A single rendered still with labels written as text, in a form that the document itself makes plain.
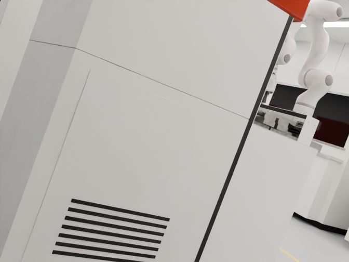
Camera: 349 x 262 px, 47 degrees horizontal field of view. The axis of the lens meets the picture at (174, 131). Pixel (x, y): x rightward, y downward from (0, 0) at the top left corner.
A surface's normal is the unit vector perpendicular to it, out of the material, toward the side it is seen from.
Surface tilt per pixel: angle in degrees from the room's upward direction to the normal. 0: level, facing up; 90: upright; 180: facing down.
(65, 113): 90
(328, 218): 90
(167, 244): 90
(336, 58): 90
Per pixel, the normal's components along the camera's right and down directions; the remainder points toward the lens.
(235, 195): 0.47, 0.22
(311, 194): -0.81, -0.28
